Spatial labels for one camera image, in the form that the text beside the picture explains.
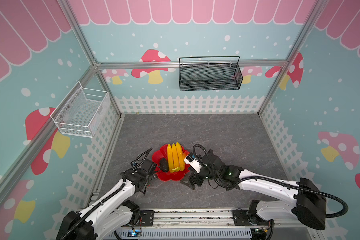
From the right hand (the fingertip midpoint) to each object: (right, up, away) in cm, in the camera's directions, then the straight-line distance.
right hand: (184, 175), depth 74 cm
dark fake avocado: (-12, +2, +15) cm, 19 cm away
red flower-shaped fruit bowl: (-14, +7, +21) cm, 26 cm away
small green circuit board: (-25, -28, -1) cm, 37 cm away
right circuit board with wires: (+36, -27, -3) cm, 45 cm away
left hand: (-21, -7, +10) cm, 24 cm away
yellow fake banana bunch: (-6, +5, +19) cm, 21 cm away
